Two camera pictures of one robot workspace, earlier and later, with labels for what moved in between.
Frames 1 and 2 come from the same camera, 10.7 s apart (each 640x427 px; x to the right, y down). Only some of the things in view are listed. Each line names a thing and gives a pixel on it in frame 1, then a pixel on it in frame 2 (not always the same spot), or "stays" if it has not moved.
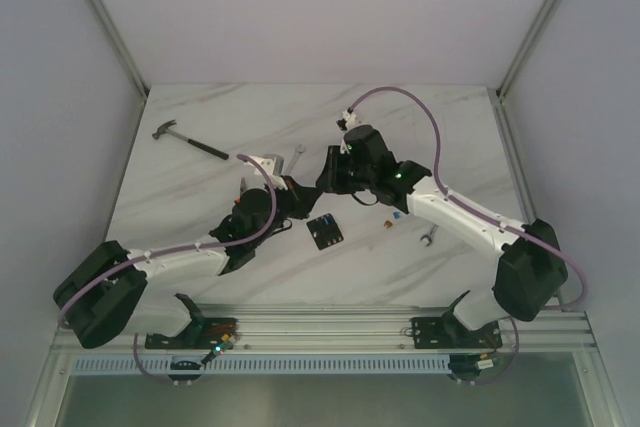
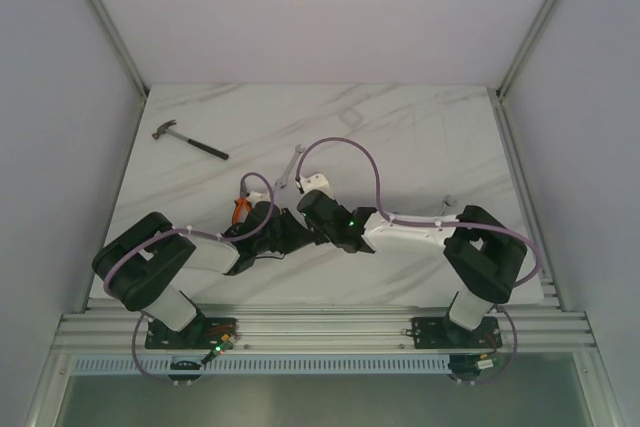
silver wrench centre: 300,150 stays
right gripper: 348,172 -> 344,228
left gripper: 294,195 -> 250,219
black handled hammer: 164,129 stays
